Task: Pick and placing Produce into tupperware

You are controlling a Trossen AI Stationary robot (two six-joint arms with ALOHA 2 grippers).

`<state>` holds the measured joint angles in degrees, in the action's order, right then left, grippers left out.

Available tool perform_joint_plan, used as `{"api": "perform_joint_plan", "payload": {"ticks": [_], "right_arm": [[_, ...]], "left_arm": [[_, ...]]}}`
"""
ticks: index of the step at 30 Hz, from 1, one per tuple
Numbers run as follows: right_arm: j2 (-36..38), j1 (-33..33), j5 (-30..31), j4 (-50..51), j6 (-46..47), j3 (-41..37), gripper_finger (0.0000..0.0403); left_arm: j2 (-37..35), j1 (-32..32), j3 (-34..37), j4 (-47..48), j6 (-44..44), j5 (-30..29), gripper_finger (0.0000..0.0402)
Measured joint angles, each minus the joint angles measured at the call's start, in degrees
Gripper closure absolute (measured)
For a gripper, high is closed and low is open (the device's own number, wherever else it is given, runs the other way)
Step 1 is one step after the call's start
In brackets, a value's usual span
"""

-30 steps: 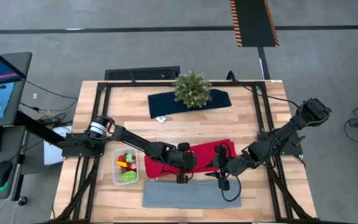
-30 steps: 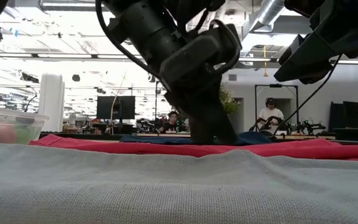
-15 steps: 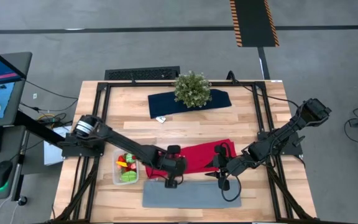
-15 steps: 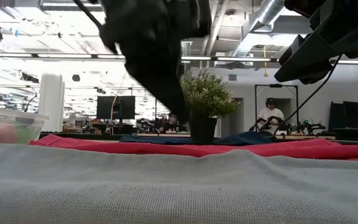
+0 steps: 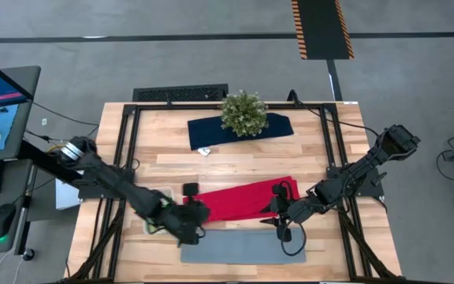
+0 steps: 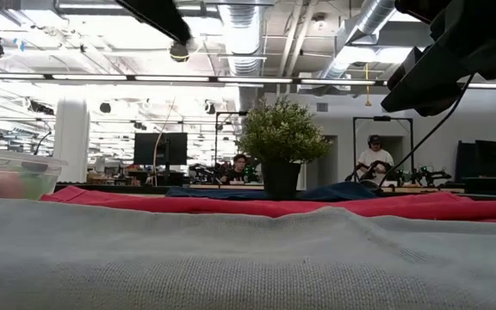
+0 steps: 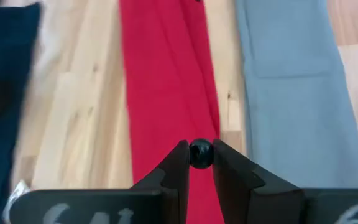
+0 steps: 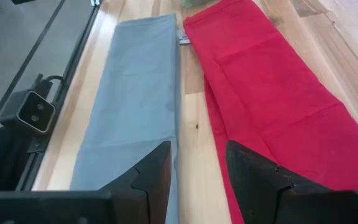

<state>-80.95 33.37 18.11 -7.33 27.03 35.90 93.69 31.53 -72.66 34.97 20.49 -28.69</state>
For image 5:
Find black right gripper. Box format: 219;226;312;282
259;180;317;244

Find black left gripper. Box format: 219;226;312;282
159;182;212;248

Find clear plastic tupperware container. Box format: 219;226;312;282
143;186;175;236

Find red cloth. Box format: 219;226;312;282
182;175;301;223

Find grey cloth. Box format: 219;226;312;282
180;227;307;266

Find navy blue cloth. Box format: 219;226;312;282
187;112;295;151

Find green potted plant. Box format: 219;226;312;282
220;89;270;138

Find white box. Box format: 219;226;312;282
55;179;82;210

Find black keyboard on table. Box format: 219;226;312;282
132;83;229;103

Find dark grey computer desk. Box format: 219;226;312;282
0;65;43;257

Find black computer mouse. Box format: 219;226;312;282
0;203;17;241

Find black floor mat orange stripes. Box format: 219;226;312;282
291;0;355;61

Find black looped gripper cable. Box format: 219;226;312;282
280;220;308;257

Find black metal table frame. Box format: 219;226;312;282
67;101;404;283

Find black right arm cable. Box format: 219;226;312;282
288;89;381;139

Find black floor cable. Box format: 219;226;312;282
32;101;100;127
24;125;100;144

